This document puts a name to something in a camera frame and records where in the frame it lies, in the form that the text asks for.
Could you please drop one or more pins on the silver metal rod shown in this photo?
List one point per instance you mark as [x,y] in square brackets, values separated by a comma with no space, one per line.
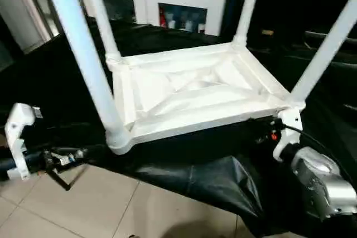
[332,37]

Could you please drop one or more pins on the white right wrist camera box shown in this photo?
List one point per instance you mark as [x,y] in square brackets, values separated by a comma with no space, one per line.
[289,126]

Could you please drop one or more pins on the white plastic table top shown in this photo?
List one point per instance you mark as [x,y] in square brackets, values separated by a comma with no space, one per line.
[189,87]

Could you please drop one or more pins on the black table mat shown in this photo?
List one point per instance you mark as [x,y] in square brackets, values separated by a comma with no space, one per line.
[50,82]

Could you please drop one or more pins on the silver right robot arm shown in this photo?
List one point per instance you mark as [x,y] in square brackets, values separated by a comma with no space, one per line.
[323,185]

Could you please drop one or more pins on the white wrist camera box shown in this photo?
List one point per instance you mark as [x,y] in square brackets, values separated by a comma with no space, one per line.
[19,132]
[289,126]

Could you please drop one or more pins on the small yellow label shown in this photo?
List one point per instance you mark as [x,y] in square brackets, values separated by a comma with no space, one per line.
[268,32]

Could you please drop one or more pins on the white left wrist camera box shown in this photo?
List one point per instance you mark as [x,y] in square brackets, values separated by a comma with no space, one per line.
[19,132]

